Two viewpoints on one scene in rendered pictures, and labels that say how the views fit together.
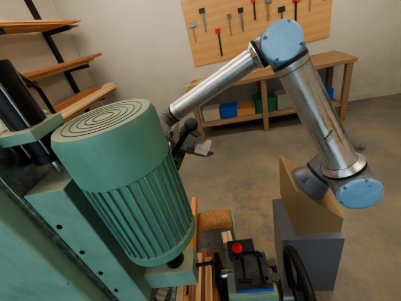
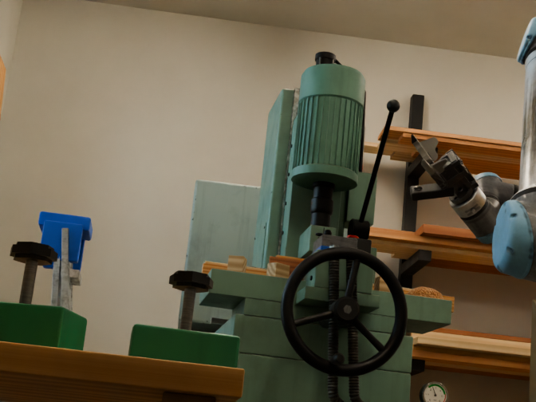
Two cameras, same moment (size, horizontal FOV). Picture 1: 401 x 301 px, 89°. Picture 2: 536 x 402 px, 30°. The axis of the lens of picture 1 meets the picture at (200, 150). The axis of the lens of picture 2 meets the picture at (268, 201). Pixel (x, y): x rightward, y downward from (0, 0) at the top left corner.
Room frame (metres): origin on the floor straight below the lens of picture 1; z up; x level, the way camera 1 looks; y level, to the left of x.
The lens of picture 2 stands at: (-0.58, -2.22, 0.45)
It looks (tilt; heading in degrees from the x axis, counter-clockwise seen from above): 15 degrees up; 72
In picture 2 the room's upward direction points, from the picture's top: 6 degrees clockwise
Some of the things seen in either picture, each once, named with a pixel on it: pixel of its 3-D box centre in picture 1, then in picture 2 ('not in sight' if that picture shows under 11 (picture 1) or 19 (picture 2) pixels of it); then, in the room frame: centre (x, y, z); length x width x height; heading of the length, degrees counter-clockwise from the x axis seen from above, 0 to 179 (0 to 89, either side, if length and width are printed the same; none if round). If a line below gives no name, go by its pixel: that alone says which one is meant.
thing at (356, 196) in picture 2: not in sight; (358, 201); (0.53, 0.33, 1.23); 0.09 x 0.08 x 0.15; 81
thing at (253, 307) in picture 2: not in sight; (316, 321); (0.34, 0.09, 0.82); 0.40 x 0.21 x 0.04; 171
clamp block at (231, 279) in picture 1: (250, 278); (337, 276); (0.33, -0.05, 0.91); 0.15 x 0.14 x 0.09; 171
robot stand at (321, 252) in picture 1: (302, 244); not in sight; (0.75, -0.48, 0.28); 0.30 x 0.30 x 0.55; 76
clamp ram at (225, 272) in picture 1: (229, 273); not in sight; (0.34, 0.01, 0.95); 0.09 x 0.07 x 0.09; 171
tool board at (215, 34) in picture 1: (255, 19); not in sight; (3.32, -1.24, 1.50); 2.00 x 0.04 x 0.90; 76
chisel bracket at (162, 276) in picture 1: (173, 268); (317, 247); (0.35, 0.16, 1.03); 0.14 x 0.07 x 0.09; 81
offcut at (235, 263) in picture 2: not in sight; (237, 266); (0.11, 0.06, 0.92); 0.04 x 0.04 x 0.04; 60
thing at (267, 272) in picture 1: (248, 263); (342, 246); (0.33, -0.05, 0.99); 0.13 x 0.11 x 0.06; 171
